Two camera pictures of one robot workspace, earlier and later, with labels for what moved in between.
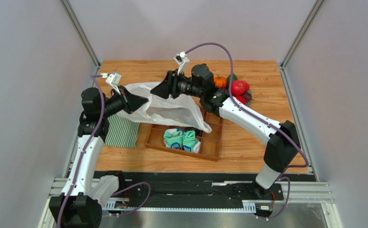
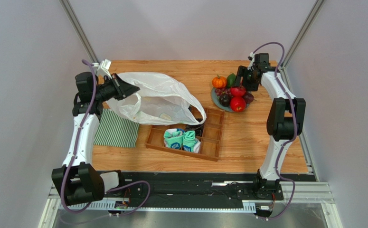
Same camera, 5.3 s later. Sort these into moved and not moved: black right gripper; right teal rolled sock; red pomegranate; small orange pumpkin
Moved: black right gripper
Not moved: small orange pumpkin; right teal rolled sock; red pomegranate
